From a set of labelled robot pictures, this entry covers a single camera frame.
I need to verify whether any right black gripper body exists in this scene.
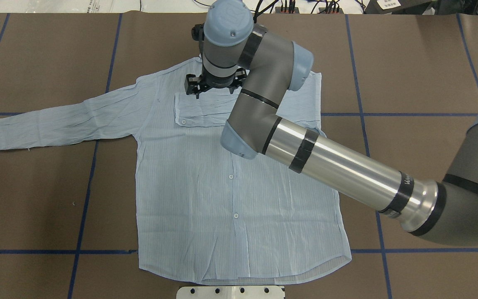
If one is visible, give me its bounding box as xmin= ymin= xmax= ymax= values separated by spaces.
xmin=185 ymin=69 xmax=247 ymax=97

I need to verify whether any light blue button-up shirt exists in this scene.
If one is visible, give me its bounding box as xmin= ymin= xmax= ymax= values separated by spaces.
xmin=0 ymin=57 xmax=352 ymax=285

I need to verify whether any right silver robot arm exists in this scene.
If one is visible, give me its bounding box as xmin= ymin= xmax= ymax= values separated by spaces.
xmin=185 ymin=0 xmax=478 ymax=246

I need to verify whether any orange black adapter box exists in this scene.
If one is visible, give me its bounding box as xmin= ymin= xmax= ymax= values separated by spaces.
xmin=275 ymin=5 xmax=299 ymax=15

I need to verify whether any clear plastic bag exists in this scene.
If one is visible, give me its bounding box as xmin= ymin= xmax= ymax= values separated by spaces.
xmin=70 ymin=0 xmax=142 ymax=13

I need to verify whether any white central column base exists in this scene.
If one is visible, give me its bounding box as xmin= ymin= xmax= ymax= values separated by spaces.
xmin=176 ymin=285 xmax=286 ymax=299

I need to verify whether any black laptop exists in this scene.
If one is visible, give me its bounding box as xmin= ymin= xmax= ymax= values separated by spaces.
xmin=363 ymin=0 xmax=478 ymax=15

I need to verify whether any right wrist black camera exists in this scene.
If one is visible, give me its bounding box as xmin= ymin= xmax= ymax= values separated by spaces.
xmin=191 ymin=23 xmax=204 ymax=42

